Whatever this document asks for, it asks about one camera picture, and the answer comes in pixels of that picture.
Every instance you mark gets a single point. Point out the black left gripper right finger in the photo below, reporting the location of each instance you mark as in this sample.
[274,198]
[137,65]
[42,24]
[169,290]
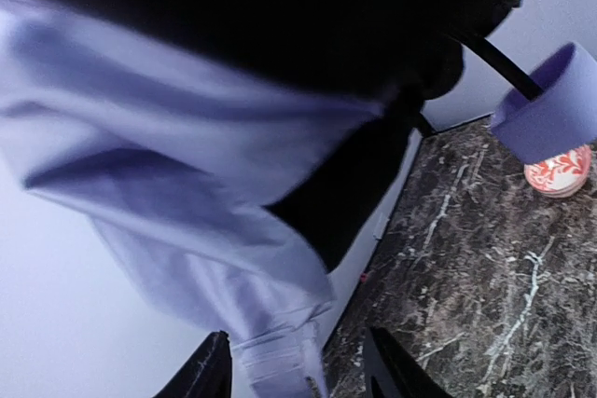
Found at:
[390,372]

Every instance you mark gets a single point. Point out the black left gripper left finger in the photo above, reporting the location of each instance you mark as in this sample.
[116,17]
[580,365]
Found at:
[206,374]

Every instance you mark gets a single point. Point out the lavender folding umbrella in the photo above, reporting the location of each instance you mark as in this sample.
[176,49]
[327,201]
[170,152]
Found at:
[228,152]

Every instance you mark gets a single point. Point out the red patterned ceramic bowl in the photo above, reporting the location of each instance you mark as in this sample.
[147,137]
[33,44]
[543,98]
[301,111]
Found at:
[561,176]

